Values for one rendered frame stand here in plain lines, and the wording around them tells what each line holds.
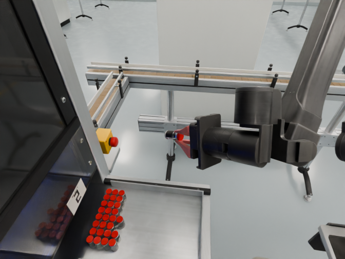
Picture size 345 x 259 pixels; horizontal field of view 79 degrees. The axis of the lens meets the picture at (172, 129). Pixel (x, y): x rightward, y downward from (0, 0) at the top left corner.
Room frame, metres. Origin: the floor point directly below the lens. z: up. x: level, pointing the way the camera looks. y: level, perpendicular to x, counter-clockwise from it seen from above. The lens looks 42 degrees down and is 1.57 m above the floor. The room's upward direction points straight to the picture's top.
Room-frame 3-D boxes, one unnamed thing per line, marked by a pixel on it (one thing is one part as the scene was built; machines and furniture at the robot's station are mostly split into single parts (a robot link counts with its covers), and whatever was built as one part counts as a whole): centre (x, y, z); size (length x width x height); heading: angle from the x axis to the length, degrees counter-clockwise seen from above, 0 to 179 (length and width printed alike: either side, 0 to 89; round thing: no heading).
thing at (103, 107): (0.87, 0.38, 0.92); 0.69 x 0.16 x 0.16; 173
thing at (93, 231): (0.32, 0.23, 0.90); 0.18 x 0.02 x 0.05; 173
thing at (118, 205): (0.31, 0.18, 0.90); 0.18 x 0.02 x 0.05; 173
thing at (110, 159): (0.59, 0.31, 0.87); 0.14 x 0.13 x 0.02; 83
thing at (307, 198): (1.12, -1.13, 0.07); 0.50 x 0.08 x 0.14; 173
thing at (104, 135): (0.57, 0.27, 0.99); 0.08 x 0.07 x 0.07; 83
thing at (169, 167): (1.25, 0.01, 0.07); 0.50 x 0.08 x 0.14; 173
